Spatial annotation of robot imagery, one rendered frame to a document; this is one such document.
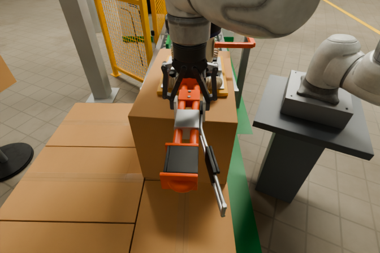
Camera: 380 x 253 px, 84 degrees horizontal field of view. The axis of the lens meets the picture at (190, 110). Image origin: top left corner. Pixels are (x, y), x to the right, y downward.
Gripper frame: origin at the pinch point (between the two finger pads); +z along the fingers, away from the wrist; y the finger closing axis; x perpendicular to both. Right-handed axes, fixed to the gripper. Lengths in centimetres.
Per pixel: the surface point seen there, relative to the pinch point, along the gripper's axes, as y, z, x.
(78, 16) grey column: 106, 17, -142
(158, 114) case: 12.6, 12.8, -12.5
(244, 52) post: -41, 44, -135
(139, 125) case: 19.6, 17.0, -10.8
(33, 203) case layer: 69, 53, 4
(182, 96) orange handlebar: 2.3, -1.7, -4.1
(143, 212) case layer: 20, 53, 6
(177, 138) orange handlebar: 2.3, -1.3, 11.7
